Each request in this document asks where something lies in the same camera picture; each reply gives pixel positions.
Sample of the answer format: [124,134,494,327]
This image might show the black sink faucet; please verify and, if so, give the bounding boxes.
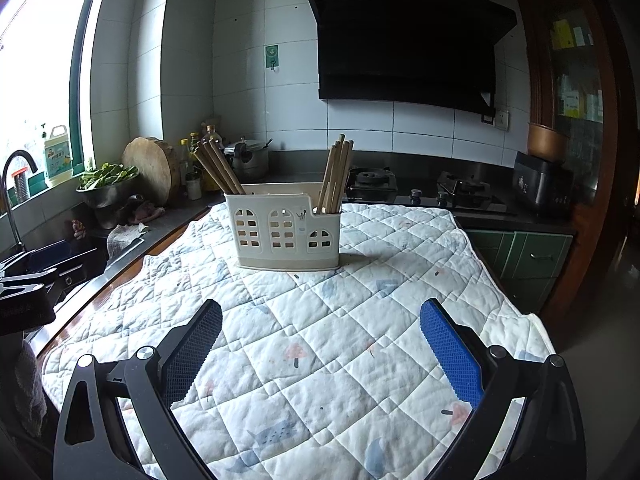
[1,148,39,256]

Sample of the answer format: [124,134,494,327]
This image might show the grey dish rag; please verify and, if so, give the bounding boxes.
[106,223,149,260]

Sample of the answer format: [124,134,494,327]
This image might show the steel bowl of greens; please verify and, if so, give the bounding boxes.
[76,162,139,209]

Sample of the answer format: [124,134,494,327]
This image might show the round wooden cutting board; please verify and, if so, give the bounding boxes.
[122,136,180,206]

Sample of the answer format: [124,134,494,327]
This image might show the green cabinet drawers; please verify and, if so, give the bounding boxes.
[466,230,573,313]

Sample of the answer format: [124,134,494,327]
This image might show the small white seasoning jar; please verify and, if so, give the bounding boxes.
[186,168,202,200]

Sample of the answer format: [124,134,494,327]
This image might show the yellow cap sauce bottle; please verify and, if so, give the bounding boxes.
[180,138,192,186]

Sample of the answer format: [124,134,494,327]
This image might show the white quilted cloth mat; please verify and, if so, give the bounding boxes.
[41,205,553,479]

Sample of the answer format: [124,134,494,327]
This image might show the cooking oil bottle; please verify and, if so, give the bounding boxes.
[204,125,224,148]

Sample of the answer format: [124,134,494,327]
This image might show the white plastic utensil holder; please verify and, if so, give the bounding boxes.
[226,182,341,272]

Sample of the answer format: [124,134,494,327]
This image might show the silver pressure cooker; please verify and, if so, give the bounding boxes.
[224,136,271,182]

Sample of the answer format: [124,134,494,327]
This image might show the black rice cooker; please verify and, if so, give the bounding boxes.
[512,152,574,209]

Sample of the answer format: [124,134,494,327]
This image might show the copper pot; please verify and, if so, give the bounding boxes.
[527,122,568,162]

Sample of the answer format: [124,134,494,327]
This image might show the black gas stove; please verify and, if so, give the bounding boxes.
[343,168,508,214]

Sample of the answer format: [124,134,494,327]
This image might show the black range hood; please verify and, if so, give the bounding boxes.
[308,0,516,117]

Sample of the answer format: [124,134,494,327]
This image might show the wall power socket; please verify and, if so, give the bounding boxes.
[494,110,510,131]

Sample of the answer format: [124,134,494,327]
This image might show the green wall hook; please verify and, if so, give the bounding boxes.
[265,44,279,72]

